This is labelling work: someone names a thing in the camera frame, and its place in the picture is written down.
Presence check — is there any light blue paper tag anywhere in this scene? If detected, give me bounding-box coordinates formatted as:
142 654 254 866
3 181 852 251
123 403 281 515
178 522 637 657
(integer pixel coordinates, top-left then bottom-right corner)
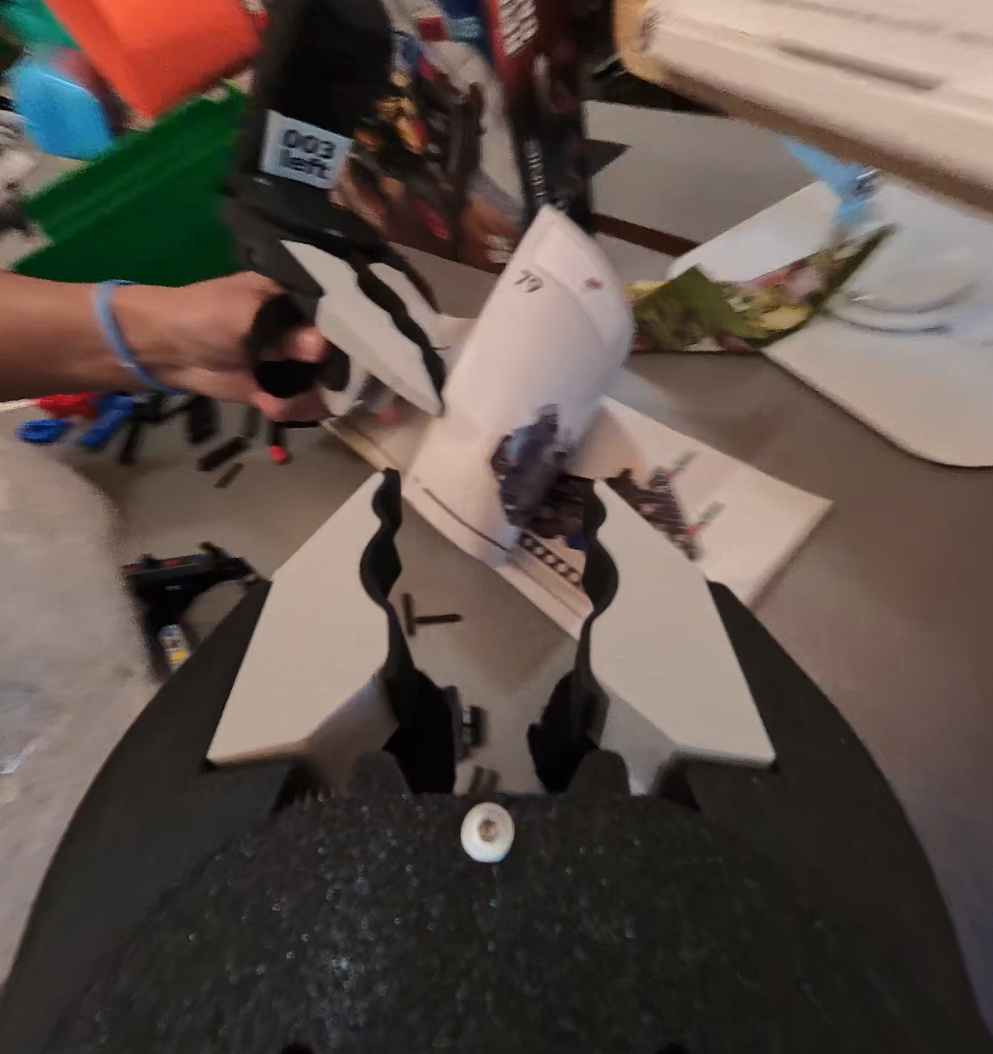
780 136 880 233

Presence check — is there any light blue plastic container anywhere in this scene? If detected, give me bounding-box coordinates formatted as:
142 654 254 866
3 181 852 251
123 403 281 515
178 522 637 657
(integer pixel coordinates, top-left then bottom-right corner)
4 45 117 163

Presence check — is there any dark wooden frame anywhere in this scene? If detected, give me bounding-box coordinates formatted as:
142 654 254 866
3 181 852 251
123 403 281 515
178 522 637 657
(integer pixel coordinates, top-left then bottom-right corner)
588 211 700 259

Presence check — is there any orange plastic bin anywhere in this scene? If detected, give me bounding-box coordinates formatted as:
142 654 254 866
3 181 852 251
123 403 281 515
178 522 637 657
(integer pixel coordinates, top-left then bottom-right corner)
42 0 265 123

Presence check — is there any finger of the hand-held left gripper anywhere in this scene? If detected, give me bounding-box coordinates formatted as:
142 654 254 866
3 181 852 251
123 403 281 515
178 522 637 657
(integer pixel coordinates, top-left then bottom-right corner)
355 251 476 365
284 240 450 417

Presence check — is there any white lego instruction booklet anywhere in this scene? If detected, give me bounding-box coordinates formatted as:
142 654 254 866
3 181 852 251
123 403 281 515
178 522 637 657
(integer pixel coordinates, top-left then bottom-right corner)
323 204 833 642

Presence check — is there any person's left forearm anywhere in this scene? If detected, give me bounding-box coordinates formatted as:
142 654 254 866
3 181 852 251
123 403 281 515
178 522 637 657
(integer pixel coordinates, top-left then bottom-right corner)
0 262 135 406

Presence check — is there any black lego axle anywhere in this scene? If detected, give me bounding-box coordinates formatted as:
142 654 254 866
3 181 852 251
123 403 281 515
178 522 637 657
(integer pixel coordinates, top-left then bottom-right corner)
399 591 464 640

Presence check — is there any clear plastic bag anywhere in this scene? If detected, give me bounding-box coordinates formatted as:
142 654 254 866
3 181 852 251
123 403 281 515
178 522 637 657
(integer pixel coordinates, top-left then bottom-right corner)
0 427 164 997

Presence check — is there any black lego technic assembly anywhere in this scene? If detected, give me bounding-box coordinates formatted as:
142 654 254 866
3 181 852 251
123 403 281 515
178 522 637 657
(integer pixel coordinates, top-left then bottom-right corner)
124 542 260 680

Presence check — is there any green patterned cloth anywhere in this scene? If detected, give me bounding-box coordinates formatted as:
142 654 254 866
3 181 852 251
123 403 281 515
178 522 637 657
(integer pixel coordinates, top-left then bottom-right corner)
628 224 896 354

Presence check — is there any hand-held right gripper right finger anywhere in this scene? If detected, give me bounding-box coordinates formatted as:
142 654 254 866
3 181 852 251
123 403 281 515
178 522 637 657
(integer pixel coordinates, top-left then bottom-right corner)
528 480 777 795

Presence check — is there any green plastic bin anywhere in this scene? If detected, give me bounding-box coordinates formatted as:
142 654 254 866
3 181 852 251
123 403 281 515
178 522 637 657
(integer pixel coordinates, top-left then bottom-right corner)
12 81 256 287

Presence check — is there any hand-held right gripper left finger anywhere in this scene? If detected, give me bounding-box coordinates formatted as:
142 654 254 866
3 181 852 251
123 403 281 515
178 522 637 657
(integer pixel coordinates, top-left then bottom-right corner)
206 468 459 793

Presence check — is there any blue wristband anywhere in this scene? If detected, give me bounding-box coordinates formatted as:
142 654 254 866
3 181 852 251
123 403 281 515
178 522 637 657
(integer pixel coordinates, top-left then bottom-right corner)
91 278 186 398

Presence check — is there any dark printed lego box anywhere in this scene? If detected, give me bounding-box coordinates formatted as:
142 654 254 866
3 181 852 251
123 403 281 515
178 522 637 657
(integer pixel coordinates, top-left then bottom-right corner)
330 0 631 274

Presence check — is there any white rounded tray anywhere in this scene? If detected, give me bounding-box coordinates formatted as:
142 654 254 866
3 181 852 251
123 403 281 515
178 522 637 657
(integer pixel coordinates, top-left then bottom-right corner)
667 180 993 469

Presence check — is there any pale cardboard box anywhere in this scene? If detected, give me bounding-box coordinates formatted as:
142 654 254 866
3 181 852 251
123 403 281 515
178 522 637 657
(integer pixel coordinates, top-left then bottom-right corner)
614 0 993 217

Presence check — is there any white bowl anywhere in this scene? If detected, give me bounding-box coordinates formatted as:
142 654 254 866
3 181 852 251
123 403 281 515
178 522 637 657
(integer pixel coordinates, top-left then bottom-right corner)
829 234 987 332

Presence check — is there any pile of small lego pins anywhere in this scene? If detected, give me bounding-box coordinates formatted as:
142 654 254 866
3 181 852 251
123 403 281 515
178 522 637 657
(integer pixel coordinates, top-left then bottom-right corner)
14 389 295 494

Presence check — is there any person's left hand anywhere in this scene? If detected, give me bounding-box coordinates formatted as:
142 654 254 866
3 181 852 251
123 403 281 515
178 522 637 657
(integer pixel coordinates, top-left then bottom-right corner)
117 270 359 427

